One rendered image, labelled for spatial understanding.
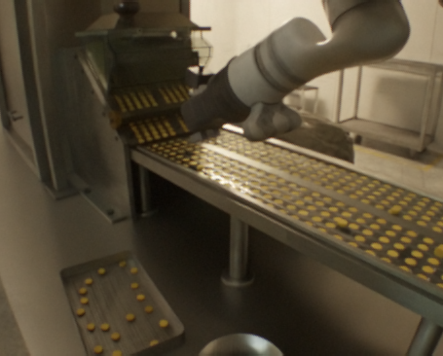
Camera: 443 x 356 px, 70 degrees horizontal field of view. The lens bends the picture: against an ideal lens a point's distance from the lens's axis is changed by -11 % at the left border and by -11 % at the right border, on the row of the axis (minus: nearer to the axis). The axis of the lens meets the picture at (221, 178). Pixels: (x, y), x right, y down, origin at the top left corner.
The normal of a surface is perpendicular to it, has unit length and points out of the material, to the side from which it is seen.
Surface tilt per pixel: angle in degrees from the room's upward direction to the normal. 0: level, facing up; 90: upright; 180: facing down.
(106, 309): 0
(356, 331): 0
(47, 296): 0
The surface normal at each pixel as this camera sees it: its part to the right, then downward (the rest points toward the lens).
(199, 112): -0.52, 0.17
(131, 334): 0.00, -0.91
